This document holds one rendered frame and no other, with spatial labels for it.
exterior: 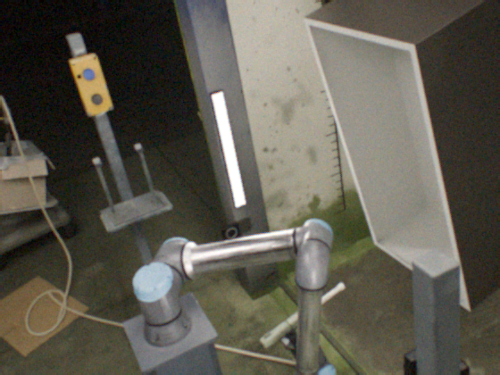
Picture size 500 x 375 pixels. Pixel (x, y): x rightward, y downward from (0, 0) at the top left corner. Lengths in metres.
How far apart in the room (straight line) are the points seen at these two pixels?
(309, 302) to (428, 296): 1.23
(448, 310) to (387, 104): 1.77
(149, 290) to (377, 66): 1.29
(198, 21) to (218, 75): 0.26
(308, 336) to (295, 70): 1.32
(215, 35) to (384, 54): 0.75
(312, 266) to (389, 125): 0.90
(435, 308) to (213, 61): 1.98
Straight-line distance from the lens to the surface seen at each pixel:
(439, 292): 0.86
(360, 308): 3.14
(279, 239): 2.11
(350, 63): 2.40
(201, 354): 2.30
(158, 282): 2.14
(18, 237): 4.36
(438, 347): 0.93
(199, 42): 2.63
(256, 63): 2.76
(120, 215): 2.85
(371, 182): 2.68
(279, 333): 2.75
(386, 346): 2.94
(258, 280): 3.28
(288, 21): 2.80
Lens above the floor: 2.17
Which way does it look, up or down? 29 degrees down
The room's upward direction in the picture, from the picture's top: 11 degrees counter-clockwise
